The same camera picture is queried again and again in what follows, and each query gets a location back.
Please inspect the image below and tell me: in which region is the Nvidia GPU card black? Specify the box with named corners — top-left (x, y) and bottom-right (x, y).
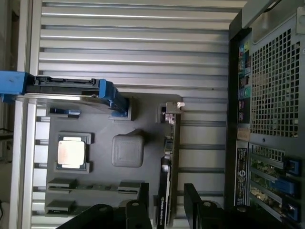
top-left (153, 101), bottom-right (185, 229)

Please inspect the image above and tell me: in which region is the blue expansion slot clip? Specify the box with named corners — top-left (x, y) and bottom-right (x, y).
top-left (283, 158), bottom-right (300, 173)
top-left (284, 202), bottom-right (301, 222)
top-left (270, 179), bottom-right (296, 195)

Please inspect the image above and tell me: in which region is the black label sticker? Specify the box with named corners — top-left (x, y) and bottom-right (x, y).
top-left (234, 146), bottom-right (249, 206)

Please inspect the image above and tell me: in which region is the silver CPU chip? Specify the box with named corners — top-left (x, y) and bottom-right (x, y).
top-left (57, 136), bottom-right (87, 170)

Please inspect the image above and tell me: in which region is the grey parts rack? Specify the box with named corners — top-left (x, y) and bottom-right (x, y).
top-left (35, 93), bottom-right (184, 217)

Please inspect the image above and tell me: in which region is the black PC case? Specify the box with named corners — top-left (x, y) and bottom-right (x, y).
top-left (225, 0), bottom-right (305, 229)

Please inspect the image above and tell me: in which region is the hard disk with blue caddy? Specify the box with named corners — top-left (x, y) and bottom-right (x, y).
top-left (0, 70), bottom-right (131, 119)

